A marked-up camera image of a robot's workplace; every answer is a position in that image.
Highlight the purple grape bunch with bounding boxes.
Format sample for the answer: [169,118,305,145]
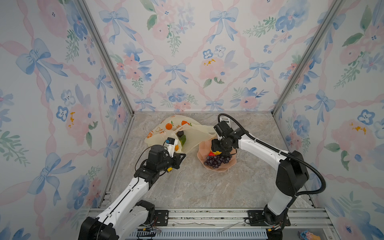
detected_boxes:
[204,155,232,169]

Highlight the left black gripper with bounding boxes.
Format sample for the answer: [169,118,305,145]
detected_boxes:
[156,152,186,173]

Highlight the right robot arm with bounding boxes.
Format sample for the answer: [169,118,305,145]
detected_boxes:
[212,121,309,227]

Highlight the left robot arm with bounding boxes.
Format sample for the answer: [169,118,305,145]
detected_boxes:
[78,144,187,240]

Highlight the red yellow mango fruit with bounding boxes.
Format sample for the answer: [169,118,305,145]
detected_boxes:
[209,151,222,157]

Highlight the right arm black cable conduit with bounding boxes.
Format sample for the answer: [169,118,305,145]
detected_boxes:
[217,113,327,197]

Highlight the dark avocado fruit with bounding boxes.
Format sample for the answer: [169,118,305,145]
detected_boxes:
[177,131,184,138]

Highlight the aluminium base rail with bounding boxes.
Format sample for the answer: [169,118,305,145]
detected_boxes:
[89,207,341,240]

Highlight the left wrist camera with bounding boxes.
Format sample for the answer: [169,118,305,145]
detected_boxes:
[165,138,179,158]

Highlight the metal corner post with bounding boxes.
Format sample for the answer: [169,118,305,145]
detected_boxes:
[74,0,134,117]
[271,0,344,117]

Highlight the right metal corner post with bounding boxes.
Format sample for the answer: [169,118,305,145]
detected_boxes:
[271,0,344,117]

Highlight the white calculator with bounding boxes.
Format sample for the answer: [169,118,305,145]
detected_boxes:
[220,116,231,124]

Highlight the left metal corner post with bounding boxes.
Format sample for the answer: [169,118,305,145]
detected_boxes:
[74,0,134,117]

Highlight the green apple fruit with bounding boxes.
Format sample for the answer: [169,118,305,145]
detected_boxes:
[179,135,186,146]

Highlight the pink wavy fruit plate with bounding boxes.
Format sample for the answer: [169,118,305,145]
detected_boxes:
[197,140,237,173]

